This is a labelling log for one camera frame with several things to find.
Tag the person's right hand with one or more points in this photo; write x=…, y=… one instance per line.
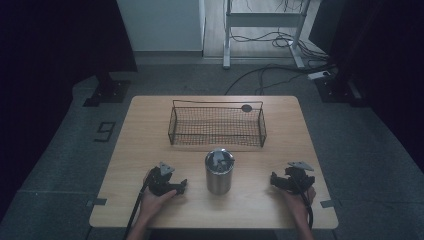
x=296, y=203

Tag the black round table grommet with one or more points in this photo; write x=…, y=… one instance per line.
x=246, y=108

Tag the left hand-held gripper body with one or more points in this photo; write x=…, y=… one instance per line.
x=156, y=182

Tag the white power strip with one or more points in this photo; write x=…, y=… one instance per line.
x=320, y=75

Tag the grey tape piece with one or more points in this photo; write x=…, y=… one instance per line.
x=97, y=201
x=327, y=203

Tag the black stand base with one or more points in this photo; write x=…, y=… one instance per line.
x=108, y=91
x=336, y=90

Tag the white desk frame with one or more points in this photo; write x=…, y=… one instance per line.
x=263, y=20

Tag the white cabinet panel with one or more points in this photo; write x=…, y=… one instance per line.
x=163, y=25

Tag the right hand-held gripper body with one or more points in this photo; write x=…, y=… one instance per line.
x=298, y=178

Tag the steel cup with lid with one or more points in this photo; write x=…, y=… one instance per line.
x=219, y=176

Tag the person's left hand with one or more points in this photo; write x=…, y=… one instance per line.
x=153, y=201

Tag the dark curtain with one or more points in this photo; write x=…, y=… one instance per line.
x=383, y=60
x=60, y=43

